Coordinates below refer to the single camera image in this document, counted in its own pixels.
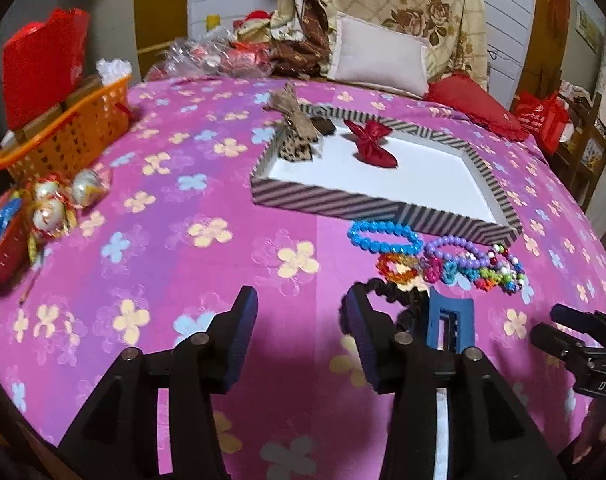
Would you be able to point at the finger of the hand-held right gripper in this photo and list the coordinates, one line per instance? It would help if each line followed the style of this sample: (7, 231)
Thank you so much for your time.
(560, 312)
(548, 337)

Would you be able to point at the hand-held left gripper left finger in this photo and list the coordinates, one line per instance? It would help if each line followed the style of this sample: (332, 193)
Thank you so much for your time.
(240, 330)

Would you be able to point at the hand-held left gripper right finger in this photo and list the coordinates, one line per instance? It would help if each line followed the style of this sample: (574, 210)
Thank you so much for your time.
(363, 340)

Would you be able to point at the black scrunchie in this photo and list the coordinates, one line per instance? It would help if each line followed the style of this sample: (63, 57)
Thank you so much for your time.
(383, 287)

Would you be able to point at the blue claw hair clip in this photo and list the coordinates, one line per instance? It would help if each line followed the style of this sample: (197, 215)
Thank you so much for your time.
(438, 325)

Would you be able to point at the striped cardboard tray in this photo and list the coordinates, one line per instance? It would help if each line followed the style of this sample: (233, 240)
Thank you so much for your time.
(383, 175)

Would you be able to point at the person's right hand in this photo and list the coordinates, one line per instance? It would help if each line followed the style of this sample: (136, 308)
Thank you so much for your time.
(600, 435)

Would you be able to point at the pink flower print blanket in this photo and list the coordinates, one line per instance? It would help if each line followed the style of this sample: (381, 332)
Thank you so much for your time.
(183, 260)

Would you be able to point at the wooden chair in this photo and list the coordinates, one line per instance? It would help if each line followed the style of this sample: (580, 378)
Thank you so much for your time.
(590, 125)

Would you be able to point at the leopard print bow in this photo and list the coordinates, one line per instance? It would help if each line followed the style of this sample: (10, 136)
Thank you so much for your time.
(295, 147)

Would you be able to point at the red satin bow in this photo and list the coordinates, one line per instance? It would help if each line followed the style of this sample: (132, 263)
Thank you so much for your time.
(373, 145)

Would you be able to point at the red shopping bag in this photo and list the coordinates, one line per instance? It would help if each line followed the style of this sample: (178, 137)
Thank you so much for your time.
(538, 115)

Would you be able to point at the dark brown hair clip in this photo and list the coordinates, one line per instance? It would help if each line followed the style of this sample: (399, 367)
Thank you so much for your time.
(325, 127)

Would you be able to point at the red frilled pillow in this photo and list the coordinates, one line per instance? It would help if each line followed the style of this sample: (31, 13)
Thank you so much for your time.
(463, 105)

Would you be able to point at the beige leopard hair bow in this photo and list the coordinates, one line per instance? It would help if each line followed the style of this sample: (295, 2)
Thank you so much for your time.
(285, 102)

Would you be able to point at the red plastic bowl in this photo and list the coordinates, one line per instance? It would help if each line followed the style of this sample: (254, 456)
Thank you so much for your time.
(3, 265)

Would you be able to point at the orange plastic basket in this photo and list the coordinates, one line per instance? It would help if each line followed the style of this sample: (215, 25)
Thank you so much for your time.
(68, 140)

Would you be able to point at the blue plastic toy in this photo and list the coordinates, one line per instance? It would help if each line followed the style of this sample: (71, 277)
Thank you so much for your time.
(0, 225)

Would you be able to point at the clear plastic bag pile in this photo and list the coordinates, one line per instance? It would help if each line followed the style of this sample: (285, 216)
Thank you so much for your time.
(198, 57)

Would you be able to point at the brown patterned blanket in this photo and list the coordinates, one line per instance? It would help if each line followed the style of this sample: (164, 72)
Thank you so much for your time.
(303, 57)

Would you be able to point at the white pillow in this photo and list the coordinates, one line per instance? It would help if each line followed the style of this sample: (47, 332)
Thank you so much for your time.
(378, 55)

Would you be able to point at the white plastic wrap bundle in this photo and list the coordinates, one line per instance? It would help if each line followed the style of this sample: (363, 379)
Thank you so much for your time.
(113, 70)

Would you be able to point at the brown wooden door panel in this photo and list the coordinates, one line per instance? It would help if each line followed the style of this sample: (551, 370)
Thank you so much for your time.
(160, 10)
(548, 20)

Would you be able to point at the red plush toy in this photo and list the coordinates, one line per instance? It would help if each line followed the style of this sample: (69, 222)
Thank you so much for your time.
(253, 25)

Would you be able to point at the yellow cap plastic bottle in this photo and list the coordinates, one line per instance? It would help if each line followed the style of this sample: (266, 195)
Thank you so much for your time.
(213, 21)

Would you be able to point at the red gift bag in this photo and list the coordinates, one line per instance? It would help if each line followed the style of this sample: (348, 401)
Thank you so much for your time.
(38, 70)

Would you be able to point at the wall poster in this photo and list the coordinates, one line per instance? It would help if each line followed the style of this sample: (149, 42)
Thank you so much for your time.
(588, 27)

